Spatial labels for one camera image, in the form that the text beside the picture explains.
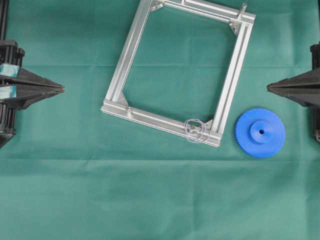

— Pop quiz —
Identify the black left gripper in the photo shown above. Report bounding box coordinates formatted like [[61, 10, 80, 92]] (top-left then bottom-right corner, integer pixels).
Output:
[[0, 40, 64, 135]]

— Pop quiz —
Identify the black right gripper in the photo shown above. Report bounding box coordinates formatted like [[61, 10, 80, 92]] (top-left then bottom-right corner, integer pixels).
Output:
[[266, 41, 320, 144]]

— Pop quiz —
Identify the blue plastic gear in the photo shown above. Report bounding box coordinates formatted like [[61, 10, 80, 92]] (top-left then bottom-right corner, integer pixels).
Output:
[[234, 107, 286, 159]]

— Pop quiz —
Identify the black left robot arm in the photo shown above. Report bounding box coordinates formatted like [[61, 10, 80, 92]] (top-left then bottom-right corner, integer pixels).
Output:
[[0, 0, 64, 138]]

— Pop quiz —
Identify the steel shaft far corner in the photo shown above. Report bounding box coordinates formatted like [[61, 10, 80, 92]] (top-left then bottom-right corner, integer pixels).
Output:
[[237, 3, 247, 20]]

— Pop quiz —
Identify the aluminium profile frame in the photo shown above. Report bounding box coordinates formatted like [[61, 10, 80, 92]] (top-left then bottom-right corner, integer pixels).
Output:
[[101, 0, 256, 147]]

